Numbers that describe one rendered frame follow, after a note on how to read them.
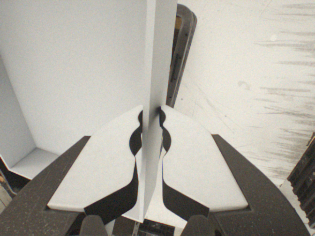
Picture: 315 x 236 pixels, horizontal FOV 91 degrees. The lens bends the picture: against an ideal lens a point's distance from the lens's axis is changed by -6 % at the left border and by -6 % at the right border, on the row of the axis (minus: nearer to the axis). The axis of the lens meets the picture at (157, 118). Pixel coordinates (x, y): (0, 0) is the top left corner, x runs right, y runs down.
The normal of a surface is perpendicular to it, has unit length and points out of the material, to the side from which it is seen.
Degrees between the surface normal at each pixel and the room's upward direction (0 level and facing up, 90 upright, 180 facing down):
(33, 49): 3
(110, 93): 3
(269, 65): 0
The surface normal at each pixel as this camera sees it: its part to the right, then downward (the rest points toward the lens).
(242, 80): -0.24, 0.50
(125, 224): 0.18, -0.82
